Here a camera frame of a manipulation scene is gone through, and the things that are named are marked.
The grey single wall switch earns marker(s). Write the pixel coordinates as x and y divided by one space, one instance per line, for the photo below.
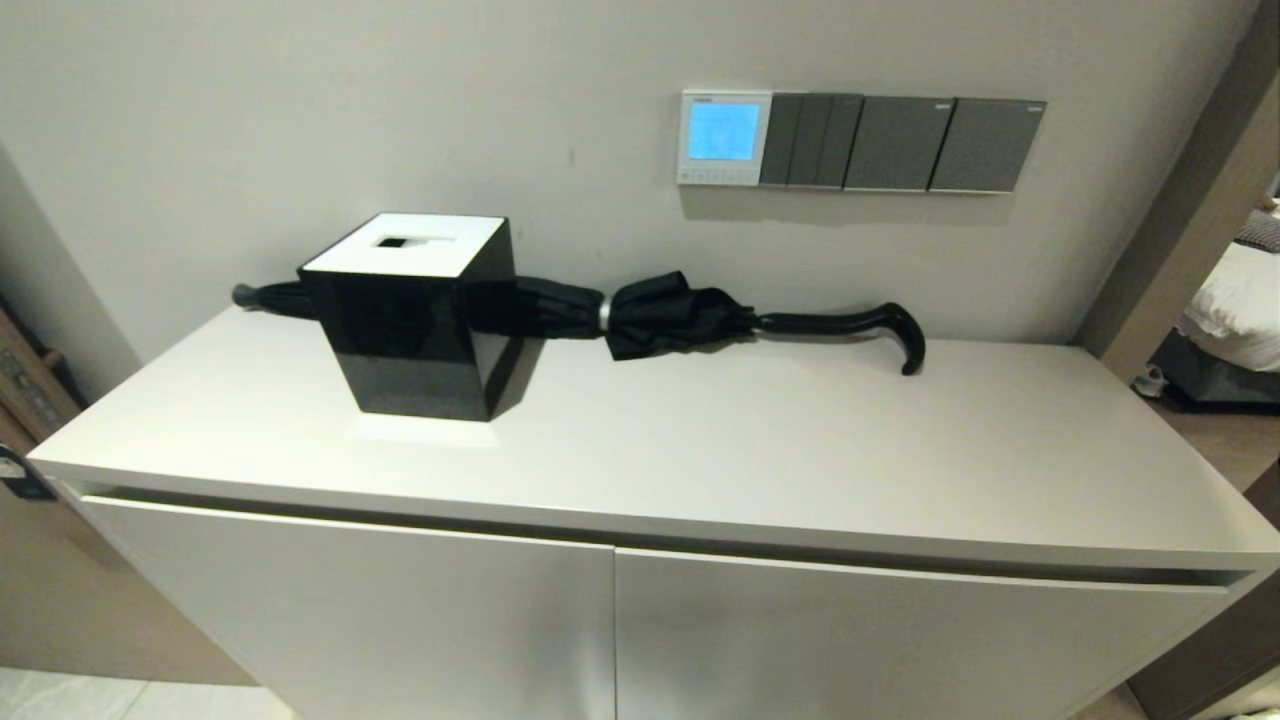
990 145
900 143

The grey triple rocker wall switch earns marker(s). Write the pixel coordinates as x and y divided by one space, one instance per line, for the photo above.
810 140

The black folded umbrella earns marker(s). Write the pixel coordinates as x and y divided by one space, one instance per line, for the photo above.
660 315

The brown wooden door frame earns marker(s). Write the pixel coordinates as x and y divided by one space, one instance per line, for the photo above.
1200 200

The white slipper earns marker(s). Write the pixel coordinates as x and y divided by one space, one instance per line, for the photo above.
1151 381

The white wall thermostat panel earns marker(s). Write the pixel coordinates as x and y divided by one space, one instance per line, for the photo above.
725 135

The white cabinet door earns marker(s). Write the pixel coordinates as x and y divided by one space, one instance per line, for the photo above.
850 650
380 620

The dark bed base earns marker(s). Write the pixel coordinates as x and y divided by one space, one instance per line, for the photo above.
1215 385

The white sideboard cabinet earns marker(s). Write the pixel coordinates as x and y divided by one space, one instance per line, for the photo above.
700 450

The black tissue box white lid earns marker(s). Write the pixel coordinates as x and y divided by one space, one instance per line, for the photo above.
410 330

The white bed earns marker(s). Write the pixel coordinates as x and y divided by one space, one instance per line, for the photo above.
1235 310

